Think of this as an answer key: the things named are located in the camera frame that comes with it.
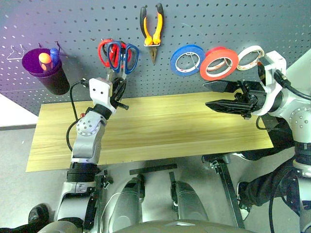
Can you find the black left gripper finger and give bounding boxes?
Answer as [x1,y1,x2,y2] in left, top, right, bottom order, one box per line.
[115,76,128,95]

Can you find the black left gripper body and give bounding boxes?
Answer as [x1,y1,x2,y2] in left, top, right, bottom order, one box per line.
[110,90,130,110]

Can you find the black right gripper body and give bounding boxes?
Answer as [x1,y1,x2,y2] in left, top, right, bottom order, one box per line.
[234,80,267,120]

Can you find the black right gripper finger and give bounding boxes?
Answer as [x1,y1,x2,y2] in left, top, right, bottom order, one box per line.
[205,98,246,115]
[202,80,243,94]

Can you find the wide red tape roll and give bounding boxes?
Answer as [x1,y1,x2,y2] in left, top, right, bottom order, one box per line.
[199,48,239,81]

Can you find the blue black handled scissors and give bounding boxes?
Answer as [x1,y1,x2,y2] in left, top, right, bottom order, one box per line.
[107,41,140,81]

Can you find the orange black needle-nose pliers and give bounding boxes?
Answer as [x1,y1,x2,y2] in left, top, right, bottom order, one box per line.
[139,3,164,64]

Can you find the narrow red tape roll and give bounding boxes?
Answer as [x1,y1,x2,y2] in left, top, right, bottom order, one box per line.
[206,46,230,72]

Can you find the white tape roll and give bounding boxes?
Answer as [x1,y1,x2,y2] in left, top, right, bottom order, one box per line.
[237,45,265,71]

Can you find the blue tape roll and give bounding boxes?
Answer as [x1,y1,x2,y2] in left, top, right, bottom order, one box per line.
[170,44,206,77]

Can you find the grey perforated pegboard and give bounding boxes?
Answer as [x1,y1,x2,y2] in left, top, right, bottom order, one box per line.
[0,0,311,116]

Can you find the dark purple plastic cup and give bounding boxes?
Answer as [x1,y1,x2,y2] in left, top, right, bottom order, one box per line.
[21,48,70,96]

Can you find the black flat cross bar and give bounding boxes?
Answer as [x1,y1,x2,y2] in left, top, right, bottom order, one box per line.
[129,164,178,176]

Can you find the silver rounded leg shell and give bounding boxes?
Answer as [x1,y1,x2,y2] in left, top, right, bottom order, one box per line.
[106,176,146,227]
[170,181,209,222]

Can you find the dark grey rounded shell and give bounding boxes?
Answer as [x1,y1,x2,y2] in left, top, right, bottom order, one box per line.
[43,219,256,233]

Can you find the black shoe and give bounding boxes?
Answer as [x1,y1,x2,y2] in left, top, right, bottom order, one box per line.
[28,203,51,224]

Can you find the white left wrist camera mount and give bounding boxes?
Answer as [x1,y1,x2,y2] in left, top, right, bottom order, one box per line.
[88,74,117,115]

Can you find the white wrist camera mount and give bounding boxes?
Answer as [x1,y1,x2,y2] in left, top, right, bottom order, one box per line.
[252,50,287,116]
[88,74,117,115]

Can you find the red handled scissors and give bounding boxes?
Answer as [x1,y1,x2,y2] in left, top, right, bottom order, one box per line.
[98,38,133,67]

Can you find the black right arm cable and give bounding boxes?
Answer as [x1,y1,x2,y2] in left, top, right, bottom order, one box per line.
[274,69,311,100]

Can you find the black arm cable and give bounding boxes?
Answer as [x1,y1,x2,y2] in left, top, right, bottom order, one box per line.
[274,69,311,100]
[66,78,91,152]

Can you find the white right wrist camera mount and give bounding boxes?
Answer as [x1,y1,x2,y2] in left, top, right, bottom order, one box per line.
[252,50,287,116]

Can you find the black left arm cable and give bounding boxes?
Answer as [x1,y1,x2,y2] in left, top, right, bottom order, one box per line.
[66,78,91,152]

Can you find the blue handled screwdriver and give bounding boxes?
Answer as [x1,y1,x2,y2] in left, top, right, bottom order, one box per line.
[50,48,60,68]

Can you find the orange handled screwdriver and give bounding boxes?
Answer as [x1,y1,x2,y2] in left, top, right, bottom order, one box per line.
[38,52,52,71]

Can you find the black table leg frame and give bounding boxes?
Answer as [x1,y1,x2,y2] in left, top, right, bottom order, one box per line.
[84,169,114,232]
[201,155,246,229]

